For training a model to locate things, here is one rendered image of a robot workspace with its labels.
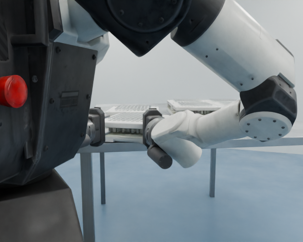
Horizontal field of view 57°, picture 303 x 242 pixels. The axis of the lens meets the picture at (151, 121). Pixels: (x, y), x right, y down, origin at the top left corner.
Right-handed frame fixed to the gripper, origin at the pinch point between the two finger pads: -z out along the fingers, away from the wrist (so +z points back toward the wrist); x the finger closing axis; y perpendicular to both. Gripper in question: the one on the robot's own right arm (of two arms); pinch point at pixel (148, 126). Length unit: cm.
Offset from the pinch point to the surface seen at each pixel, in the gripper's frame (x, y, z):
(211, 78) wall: -16, 197, -315
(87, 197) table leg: 27.3, -18.9, -14.2
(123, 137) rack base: 4.8, -6.5, -8.5
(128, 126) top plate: 0.7, -5.0, -7.4
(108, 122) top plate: -0.1, -10.9, -11.2
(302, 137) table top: 7, 62, 1
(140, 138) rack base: 4.8, -1.3, -5.3
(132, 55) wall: -54, 88, -395
